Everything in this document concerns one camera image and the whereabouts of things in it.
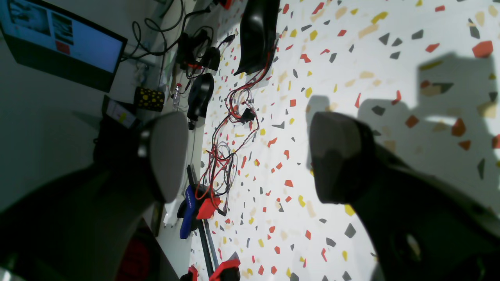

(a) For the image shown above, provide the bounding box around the computer monitor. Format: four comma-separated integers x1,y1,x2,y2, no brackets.
0,0,127,93

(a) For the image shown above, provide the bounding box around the black curved handle right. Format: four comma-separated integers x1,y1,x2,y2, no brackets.
234,0,280,75

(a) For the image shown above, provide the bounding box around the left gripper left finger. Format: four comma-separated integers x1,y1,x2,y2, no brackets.
1,112,189,281

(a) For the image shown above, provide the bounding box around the blue handled tool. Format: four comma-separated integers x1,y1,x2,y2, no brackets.
177,185,198,240

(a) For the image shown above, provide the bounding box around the red and white wire bundle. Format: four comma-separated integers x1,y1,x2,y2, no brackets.
195,47,274,217

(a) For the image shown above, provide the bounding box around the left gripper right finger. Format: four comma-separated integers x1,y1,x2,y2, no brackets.
309,112,499,281

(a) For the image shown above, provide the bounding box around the black computer mouse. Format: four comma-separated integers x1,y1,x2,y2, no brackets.
186,73,214,122

